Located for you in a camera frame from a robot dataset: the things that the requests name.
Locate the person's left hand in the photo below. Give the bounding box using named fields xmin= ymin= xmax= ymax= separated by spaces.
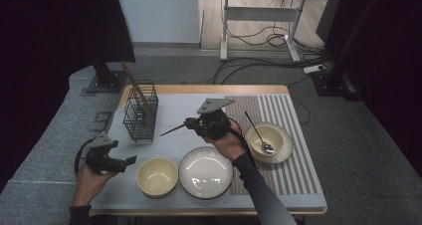
xmin=73 ymin=162 xmax=117 ymax=207

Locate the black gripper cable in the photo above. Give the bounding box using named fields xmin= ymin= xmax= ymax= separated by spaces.
xmin=227 ymin=116 xmax=258 ymax=169
xmin=74 ymin=137 xmax=98 ymax=177

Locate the white plate with dark rim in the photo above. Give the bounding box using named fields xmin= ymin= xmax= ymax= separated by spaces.
xmin=178 ymin=145 xmax=235 ymax=200

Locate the black metal stand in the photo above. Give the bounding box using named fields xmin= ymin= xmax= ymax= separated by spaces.
xmin=79 ymin=55 xmax=128 ymax=95
xmin=310 ymin=0 xmax=387 ymax=102

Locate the brown wooden chopstick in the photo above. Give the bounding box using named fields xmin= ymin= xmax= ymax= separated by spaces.
xmin=121 ymin=61 xmax=157 ymax=116
xmin=119 ymin=61 xmax=154 ymax=118

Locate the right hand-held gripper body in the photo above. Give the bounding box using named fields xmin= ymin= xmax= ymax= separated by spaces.
xmin=195 ymin=97 xmax=236 ymax=141

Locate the brown striped woven placemat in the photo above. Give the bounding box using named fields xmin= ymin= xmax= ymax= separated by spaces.
xmin=224 ymin=94 xmax=323 ymax=196

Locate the metal spoon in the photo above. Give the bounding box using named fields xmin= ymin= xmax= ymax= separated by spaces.
xmin=244 ymin=111 xmax=276 ymax=155

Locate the person's right hand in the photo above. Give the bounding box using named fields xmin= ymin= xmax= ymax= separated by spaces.
xmin=201 ymin=120 xmax=249 ymax=163

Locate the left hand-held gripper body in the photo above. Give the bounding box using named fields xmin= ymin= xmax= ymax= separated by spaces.
xmin=85 ymin=132 xmax=119 ymax=175

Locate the black floor cable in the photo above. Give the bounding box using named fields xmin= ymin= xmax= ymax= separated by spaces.
xmin=205 ymin=56 xmax=332 ymax=86
xmin=227 ymin=0 xmax=329 ymax=49
xmin=288 ymin=75 xmax=312 ymax=125

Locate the floor socket cover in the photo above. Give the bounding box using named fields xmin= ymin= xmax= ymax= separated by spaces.
xmin=90 ymin=111 xmax=113 ymax=133

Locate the white standing desk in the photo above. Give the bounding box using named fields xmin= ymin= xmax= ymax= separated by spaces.
xmin=212 ymin=0 xmax=343 ymax=63

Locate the black curtain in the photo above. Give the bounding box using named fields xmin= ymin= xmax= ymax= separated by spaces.
xmin=0 ymin=0 xmax=137 ymax=193
xmin=315 ymin=0 xmax=422 ymax=179

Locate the white power strip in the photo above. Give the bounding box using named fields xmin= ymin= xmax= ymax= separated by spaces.
xmin=303 ymin=64 xmax=326 ymax=75

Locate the dark chopstick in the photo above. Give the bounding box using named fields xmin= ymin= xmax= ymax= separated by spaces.
xmin=159 ymin=122 xmax=188 ymax=137

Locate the black wire utensil basket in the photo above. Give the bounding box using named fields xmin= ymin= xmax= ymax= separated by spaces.
xmin=122 ymin=80 xmax=159 ymax=143

